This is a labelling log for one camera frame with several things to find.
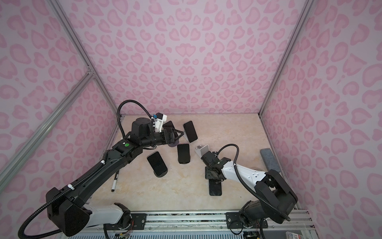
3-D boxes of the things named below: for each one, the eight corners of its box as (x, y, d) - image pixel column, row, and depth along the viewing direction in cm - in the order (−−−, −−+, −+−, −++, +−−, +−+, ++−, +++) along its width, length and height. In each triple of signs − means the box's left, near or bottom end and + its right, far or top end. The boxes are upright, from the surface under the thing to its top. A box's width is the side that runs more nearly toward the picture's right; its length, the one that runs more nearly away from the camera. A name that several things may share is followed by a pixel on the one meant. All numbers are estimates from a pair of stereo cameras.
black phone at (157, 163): (159, 178, 89) (152, 166, 77) (153, 170, 93) (146, 156, 80) (168, 172, 92) (163, 159, 79) (162, 164, 95) (157, 150, 83)
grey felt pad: (267, 172, 92) (270, 169, 88) (259, 151, 101) (261, 148, 98) (276, 172, 92) (279, 169, 89) (267, 151, 101) (270, 148, 98)
